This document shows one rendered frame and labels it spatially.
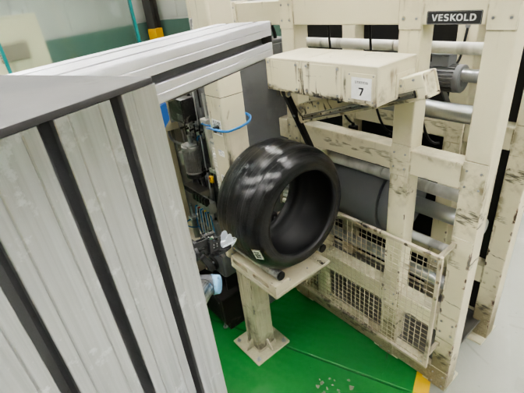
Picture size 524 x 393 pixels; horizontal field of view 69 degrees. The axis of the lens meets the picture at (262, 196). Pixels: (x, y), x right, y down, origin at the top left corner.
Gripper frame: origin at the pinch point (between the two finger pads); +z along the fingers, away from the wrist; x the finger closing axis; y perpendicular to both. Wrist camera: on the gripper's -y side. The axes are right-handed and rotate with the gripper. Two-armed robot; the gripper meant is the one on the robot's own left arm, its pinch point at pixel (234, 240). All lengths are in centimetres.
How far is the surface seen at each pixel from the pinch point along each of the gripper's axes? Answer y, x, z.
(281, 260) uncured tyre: -11.3, -12.0, 16.5
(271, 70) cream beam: 63, 22, 40
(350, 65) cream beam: 69, -22, 40
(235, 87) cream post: 57, 28, 24
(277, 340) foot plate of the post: -108, 26, 49
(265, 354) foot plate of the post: -110, 23, 36
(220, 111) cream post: 47, 29, 16
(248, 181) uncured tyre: 25.6, -1.8, 7.1
